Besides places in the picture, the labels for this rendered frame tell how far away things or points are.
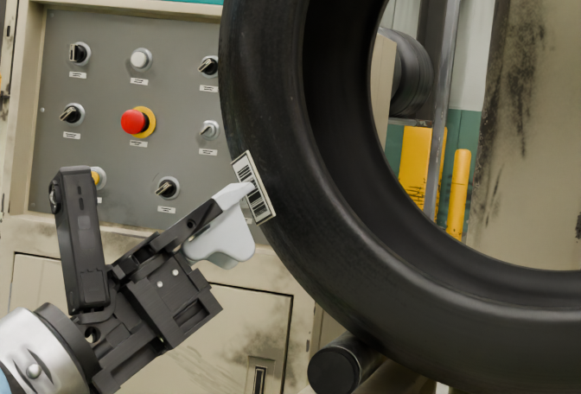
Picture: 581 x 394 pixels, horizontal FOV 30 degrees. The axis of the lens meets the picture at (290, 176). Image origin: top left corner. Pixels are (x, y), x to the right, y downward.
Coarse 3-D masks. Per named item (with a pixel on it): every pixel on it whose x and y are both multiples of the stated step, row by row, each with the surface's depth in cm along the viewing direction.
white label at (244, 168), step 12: (240, 156) 92; (240, 168) 93; (252, 168) 91; (240, 180) 94; (252, 180) 92; (252, 192) 93; (264, 192) 91; (252, 204) 93; (264, 204) 91; (252, 216) 94; (264, 216) 92
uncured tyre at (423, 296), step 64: (256, 0) 90; (320, 0) 114; (384, 0) 116; (256, 64) 90; (320, 64) 116; (256, 128) 91; (320, 128) 116; (320, 192) 89; (384, 192) 115; (320, 256) 89; (384, 256) 87; (448, 256) 114; (384, 320) 88; (448, 320) 86; (512, 320) 84; (576, 320) 83; (448, 384) 91; (512, 384) 87; (576, 384) 85
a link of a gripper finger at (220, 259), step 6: (204, 228) 91; (198, 234) 91; (174, 252) 90; (180, 252) 90; (216, 252) 91; (186, 258) 90; (210, 258) 91; (216, 258) 91; (222, 258) 92; (228, 258) 92; (192, 264) 90; (216, 264) 91; (222, 264) 91; (228, 264) 92; (234, 264) 92
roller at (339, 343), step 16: (352, 336) 96; (320, 352) 90; (336, 352) 90; (352, 352) 91; (368, 352) 94; (320, 368) 90; (336, 368) 90; (352, 368) 89; (368, 368) 93; (320, 384) 90; (336, 384) 90; (352, 384) 89
